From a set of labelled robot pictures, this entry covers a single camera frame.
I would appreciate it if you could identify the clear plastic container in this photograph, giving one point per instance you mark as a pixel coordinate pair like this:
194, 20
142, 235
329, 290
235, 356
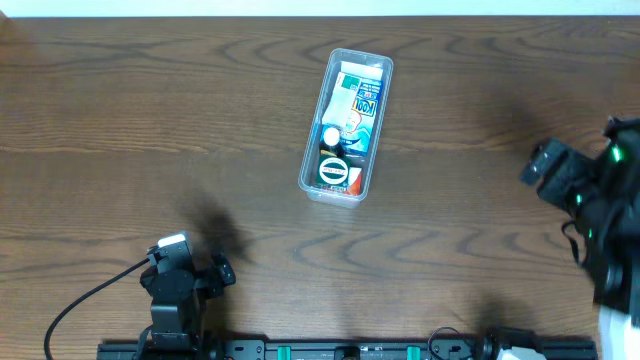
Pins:
366, 66

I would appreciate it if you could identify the dark cough syrup bottle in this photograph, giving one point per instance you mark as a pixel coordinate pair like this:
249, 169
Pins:
331, 142

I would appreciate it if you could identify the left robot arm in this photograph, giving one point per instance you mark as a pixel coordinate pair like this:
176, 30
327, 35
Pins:
177, 332

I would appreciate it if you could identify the blue cooling patch packet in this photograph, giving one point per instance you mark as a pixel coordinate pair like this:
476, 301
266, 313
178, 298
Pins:
356, 136

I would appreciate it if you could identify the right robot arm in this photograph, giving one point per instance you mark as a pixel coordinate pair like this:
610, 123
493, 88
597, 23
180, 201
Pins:
609, 255

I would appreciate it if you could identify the red Panadol box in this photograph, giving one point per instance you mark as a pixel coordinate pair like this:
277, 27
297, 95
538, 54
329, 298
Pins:
352, 187

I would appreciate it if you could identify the green Zam-Buk box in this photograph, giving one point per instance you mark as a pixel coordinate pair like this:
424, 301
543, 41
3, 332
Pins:
332, 171

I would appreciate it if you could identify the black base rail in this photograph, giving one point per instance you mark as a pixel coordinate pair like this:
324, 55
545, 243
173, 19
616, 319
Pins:
496, 343

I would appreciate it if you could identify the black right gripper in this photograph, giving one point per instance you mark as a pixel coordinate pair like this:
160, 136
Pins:
541, 163

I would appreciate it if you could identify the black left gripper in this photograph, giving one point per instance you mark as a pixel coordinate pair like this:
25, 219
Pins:
220, 273

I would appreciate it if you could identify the white green medicine box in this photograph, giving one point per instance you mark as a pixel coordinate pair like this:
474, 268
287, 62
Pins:
342, 98

